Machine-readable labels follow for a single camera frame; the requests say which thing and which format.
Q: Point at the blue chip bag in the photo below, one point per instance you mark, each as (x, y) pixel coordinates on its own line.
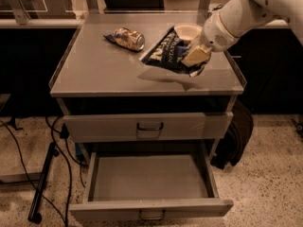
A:
(169, 54)

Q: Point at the black power strip bar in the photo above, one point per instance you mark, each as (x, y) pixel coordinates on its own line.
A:
(34, 216)

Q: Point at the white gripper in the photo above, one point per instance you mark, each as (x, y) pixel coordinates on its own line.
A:
(215, 34)

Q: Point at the open middle drawer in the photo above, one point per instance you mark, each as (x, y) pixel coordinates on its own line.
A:
(150, 181)

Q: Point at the white bowl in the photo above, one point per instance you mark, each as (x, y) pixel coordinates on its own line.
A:
(187, 32)

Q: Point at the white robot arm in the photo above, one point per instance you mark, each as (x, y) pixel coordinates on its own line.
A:
(225, 26)

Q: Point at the grey drawer cabinet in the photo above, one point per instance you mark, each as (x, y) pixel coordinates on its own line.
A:
(97, 77)

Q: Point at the closed upper drawer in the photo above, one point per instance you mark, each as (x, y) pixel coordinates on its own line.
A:
(147, 126)

